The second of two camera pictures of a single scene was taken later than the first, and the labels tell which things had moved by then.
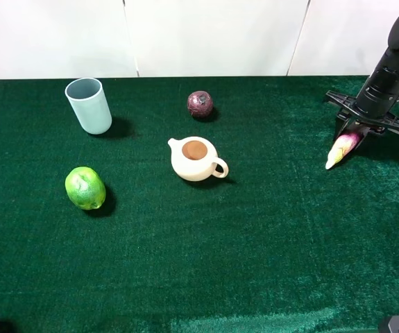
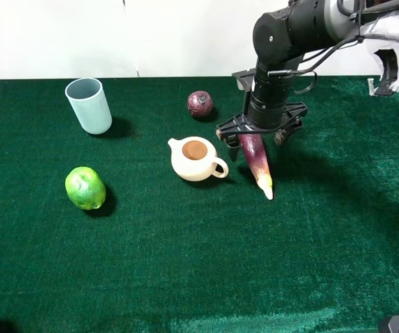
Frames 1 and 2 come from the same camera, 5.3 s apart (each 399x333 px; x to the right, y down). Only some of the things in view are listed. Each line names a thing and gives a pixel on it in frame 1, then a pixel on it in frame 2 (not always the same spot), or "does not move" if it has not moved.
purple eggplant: x=343 y=145 to x=253 y=146
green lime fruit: x=85 y=189 does not move
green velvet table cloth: x=207 y=207 does not move
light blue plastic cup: x=87 y=97 does not move
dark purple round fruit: x=200 y=103 does not move
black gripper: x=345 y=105 to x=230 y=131
